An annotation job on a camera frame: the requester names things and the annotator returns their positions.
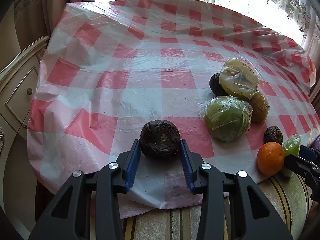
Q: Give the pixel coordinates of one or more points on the red white checked plastic tablecloth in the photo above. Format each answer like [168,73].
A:
[125,80]

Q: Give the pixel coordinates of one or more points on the plastic-wrapped brown kiwi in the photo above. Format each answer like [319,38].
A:
[261,107]

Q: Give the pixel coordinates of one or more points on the small dark brown round fruit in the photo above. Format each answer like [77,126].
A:
[273,135]

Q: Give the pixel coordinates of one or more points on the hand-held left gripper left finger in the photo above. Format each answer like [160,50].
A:
[132,166]

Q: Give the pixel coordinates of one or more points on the plastic-wrapped yellow fruit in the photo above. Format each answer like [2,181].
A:
[240,77]

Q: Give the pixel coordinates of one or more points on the orange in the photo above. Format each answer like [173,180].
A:
[270,158]

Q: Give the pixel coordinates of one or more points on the plastic-wrapped green apple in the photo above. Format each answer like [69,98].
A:
[226,118]

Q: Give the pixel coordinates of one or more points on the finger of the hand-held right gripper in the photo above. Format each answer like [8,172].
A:
[306,151]
[297,165]

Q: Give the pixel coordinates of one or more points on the cream cabinet with drawers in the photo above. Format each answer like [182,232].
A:
[17,80]

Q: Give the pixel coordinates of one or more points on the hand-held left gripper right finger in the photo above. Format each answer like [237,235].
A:
[187,166]

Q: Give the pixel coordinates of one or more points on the round metal drawer knob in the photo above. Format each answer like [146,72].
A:
[29,91]

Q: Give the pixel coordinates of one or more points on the plastic-wrapped green fruit slice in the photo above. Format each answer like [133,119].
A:
[291,146]

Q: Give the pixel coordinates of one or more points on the striped beige cushion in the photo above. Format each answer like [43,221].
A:
[282,205]

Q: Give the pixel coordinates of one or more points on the brown patterned curtain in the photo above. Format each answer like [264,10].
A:
[50,0]

